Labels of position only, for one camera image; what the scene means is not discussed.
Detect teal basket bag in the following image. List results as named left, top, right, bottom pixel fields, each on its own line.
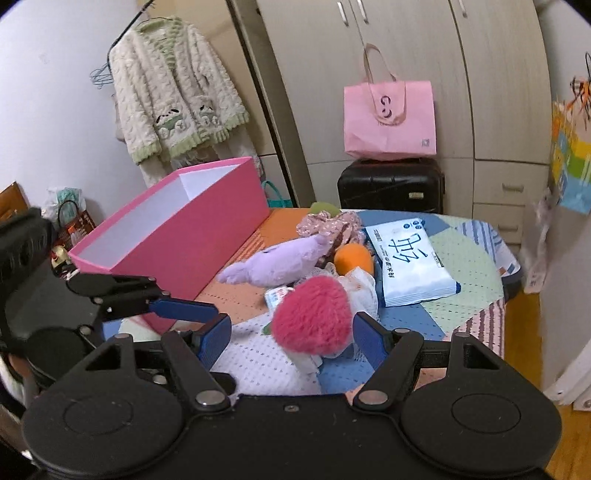
left=262, top=181, right=293, bottom=209

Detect orange plush ball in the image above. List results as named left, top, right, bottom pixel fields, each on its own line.
left=333, top=243, right=375, bottom=276

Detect white wet wipes pack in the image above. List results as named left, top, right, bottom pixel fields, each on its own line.
left=365, top=218, right=461, bottom=308

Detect blue wire hanger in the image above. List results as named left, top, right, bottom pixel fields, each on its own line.
left=90, top=60, right=115, bottom=89

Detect black suitcase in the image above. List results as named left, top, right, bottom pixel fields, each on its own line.
left=337, top=158, right=445, bottom=215

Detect colourful gift bag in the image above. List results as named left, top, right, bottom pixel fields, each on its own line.
left=549, top=76, right=591, bottom=215

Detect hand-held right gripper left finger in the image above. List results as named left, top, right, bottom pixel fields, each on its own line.
left=55, top=315, right=232, bottom=412

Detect hanging white tags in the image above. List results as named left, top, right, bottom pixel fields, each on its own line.
left=524, top=187, right=560, bottom=294

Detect purple plush toy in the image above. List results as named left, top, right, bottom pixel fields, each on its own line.
left=217, top=235, right=335, bottom=287

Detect white green fleece jacket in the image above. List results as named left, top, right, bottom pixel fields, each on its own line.
left=108, top=16, right=259, bottom=185

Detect beige wardrobe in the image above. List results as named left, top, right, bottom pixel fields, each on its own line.
left=231, top=0, right=552, bottom=250

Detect pink fluffy heart plush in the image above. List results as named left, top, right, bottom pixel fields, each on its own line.
left=271, top=277, right=354, bottom=358

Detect pink tote bag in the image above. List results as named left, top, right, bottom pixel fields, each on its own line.
left=343, top=44, right=437, bottom=161

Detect brown printed bag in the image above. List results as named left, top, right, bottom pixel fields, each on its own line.
left=58, top=200, right=96, bottom=250

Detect white plastic bag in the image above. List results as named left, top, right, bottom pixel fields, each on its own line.
left=41, top=187, right=88, bottom=222

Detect small tissue packet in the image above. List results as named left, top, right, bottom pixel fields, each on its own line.
left=264, top=285, right=296, bottom=311

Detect pink cardboard box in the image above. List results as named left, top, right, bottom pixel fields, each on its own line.
left=68, top=157, right=271, bottom=333

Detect floral fabric pouch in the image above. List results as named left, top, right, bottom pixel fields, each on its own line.
left=295, top=210, right=370, bottom=259

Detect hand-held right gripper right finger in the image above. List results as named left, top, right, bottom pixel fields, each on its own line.
left=352, top=311, right=509, bottom=411

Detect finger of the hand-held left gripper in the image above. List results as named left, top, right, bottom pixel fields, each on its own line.
left=66, top=272, right=219, bottom=325

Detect white patched plush toy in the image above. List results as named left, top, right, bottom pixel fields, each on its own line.
left=339, top=268, right=382, bottom=321

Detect patchwork blanket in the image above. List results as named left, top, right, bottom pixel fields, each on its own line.
left=104, top=208, right=522, bottom=398

